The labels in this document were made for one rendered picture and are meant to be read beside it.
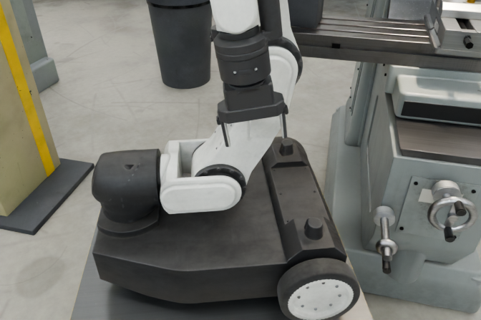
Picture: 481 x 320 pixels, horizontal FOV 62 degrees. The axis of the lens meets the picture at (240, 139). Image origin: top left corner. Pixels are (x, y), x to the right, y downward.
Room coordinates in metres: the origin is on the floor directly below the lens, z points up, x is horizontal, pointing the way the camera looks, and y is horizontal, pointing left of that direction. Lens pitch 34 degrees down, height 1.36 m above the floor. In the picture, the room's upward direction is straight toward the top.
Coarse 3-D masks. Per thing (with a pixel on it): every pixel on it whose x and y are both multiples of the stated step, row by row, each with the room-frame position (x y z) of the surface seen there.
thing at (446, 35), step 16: (432, 0) 1.41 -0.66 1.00; (480, 0) 1.27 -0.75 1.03; (432, 16) 1.33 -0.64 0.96; (432, 32) 1.22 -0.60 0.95; (448, 32) 1.08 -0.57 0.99; (464, 32) 1.07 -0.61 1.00; (480, 32) 1.06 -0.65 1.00; (432, 48) 1.12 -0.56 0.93; (448, 48) 1.08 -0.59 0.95; (464, 48) 1.07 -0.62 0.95; (480, 48) 1.06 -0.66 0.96
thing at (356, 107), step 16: (384, 0) 1.68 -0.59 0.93; (368, 16) 1.84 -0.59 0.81; (384, 16) 1.66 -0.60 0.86; (368, 64) 1.69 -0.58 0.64; (352, 80) 2.01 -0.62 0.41; (368, 80) 1.68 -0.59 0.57; (352, 96) 1.81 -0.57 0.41; (368, 96) 1.67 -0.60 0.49; (352, 112) 1.74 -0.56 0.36; (352, 128) 1.70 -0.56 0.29; (352, 144) 1.68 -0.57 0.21
